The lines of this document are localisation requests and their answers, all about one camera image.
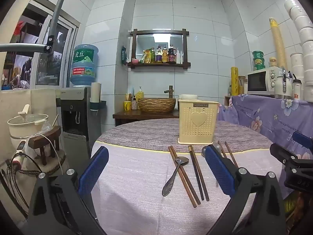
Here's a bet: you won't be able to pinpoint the black chopstick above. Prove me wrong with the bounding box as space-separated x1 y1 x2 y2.
188 146 205 201

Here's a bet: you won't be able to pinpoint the white cable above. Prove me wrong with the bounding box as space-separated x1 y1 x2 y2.
29 133 60 174

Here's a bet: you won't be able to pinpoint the green cup holder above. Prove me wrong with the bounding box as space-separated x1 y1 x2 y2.
89 100 107 111

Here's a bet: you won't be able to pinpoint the yellow wrapped roll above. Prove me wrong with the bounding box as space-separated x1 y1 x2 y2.
231 66 239 96

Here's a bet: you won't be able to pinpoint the glass jar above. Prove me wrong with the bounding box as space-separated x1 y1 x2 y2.
238 76 246 95

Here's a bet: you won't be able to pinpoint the dark wooden washstand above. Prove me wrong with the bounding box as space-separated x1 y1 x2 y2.
113 109 180 127

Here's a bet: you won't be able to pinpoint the cream plastic utensil holder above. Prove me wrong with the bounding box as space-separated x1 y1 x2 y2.
178 99 219 145

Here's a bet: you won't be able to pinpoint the wooden framed mirror shelf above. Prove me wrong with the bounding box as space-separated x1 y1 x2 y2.
127 28 191 70

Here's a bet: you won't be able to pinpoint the grey water dispenser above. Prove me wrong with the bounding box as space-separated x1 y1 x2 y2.
59 87 102 153

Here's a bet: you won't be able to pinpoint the white tumbler with black lid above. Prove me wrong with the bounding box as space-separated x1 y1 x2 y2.
293 79 303 100

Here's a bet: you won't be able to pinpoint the white and red device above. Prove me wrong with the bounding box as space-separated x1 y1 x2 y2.
16 141 27 168

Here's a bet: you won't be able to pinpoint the glass window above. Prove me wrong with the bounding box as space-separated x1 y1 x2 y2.
0 0 81 91

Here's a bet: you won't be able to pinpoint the white microwave oven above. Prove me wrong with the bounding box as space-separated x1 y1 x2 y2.
247 66 284 95

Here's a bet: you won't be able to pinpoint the metal spoon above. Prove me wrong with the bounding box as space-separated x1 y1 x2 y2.
201 145 222 158
162 156 190 197

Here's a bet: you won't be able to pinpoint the woven wash basin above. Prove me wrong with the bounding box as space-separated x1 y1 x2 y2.
137 98 177 114

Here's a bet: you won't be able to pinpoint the white paper cup stack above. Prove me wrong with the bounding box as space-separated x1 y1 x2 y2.
90 82 102 103

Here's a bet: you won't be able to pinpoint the yellow patterned cup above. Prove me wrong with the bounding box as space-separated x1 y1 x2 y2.
124 93 133 111

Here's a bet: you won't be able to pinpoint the tall yellow cup stack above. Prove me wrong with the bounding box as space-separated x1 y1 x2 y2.
269 17 288 69

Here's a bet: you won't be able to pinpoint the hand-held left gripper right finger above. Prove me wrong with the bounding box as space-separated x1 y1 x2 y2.
205 146 286 235

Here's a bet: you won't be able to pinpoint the blue water bottle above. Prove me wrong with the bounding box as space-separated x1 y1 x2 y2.
70 44 100 88

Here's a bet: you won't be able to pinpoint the small dark wooden stool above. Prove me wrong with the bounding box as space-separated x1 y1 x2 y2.
28 125 62 166

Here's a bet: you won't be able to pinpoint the purple floral cloth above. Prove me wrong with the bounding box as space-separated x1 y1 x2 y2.
217 94 313 201

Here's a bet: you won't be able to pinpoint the dark sauce bottle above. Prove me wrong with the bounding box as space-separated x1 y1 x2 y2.
168 44 177 64

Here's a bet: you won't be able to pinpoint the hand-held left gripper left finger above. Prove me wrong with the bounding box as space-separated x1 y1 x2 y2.
27 146 109 235

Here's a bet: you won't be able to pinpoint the white kettle with metal handle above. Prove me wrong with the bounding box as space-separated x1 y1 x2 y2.
275 70 294 99

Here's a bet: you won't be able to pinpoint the black cables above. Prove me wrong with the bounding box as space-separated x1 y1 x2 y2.
0 152 43 222

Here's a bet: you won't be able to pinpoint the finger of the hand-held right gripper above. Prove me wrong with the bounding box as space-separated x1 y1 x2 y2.
270 143 313 169
292 131 313 150

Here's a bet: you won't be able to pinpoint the yellow seasoning packet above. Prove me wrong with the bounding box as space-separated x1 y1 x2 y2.
139 50 151 64

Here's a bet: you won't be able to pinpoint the brown wooden chopstick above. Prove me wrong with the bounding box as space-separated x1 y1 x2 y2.
217 141 228 159
171 146 201 205
224 141 239 169
168 146 197 208
190 145 210 202

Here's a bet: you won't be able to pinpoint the stacks of white paper cups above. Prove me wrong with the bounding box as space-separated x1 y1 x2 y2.
284 0 313 100

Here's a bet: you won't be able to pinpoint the brown bamboo faucet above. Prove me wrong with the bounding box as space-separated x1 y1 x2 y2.
164 85 175 100

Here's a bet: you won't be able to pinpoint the cream pot with glass lid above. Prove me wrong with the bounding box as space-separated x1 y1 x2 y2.
7 104 49 153

